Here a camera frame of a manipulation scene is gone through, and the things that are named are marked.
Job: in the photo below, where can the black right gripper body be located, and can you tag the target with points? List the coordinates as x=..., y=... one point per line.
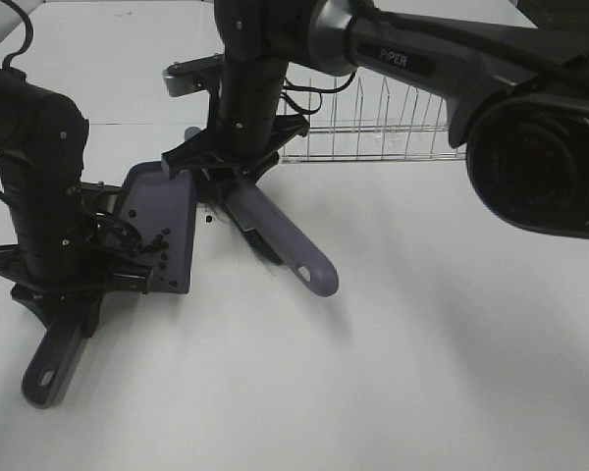
x=243, y=125

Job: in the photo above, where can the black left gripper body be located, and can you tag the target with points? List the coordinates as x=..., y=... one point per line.
x=68, y=253

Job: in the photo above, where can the purple hand brush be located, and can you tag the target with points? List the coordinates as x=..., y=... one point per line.
x=265, y=227

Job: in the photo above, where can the pile of coffee beans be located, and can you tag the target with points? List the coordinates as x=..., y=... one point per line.
x=167, y=238

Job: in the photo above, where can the purple plastic dustpan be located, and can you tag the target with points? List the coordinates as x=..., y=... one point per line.
x=52, y=365

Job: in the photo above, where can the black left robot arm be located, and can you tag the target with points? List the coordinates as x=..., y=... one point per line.
x=42, y=127

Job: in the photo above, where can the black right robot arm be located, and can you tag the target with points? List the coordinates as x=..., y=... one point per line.
x=514, y=101

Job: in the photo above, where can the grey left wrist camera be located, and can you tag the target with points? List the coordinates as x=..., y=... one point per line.
x=99, y=197

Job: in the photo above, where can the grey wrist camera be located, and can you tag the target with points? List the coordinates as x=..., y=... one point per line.
x=185, y=78
x=99, y=197

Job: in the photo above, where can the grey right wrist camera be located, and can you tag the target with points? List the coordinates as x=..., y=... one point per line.
x=185, y=78

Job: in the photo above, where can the chrome wire dish rack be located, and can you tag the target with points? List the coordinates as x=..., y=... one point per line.
x=376, y=120

